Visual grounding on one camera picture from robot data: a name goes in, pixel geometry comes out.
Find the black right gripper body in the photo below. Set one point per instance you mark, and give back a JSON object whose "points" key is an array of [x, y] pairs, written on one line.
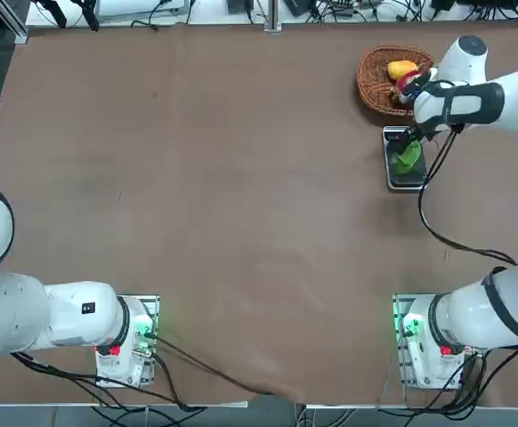
{"points": [[417, 132]]}

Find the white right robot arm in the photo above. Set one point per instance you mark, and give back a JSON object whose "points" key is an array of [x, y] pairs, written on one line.
{"points": [[472, 102]]}

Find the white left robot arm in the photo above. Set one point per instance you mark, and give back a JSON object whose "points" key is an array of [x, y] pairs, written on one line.
{"points": [[41, 316]]}

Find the white electronic scale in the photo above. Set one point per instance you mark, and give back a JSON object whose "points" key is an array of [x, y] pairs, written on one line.
{"points": [[403, 180]]}

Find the pink dragon fruit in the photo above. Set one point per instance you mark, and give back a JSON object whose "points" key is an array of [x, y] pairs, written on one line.
{"points": [[403, 84]]}

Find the yellow mango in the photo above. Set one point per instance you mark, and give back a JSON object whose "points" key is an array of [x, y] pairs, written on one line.
{"points": [[400, 69]]}

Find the brown wicker basket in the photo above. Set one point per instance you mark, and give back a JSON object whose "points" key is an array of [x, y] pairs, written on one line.
{"points": [[372, 80]]}

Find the white side table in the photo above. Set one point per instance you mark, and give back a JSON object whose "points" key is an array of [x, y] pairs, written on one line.
{"points": [[214, 11]]}

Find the black tripod leg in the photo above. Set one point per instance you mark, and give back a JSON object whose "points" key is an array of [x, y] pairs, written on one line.
{"points": [[91, 15], [55, 11]]}

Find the aluminium profile beam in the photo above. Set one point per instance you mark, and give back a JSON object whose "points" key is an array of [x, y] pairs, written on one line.
{"points": [[7, 22]]}

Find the aluminium profile post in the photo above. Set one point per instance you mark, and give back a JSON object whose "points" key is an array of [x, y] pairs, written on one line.
{"points": [[272, 15]]}

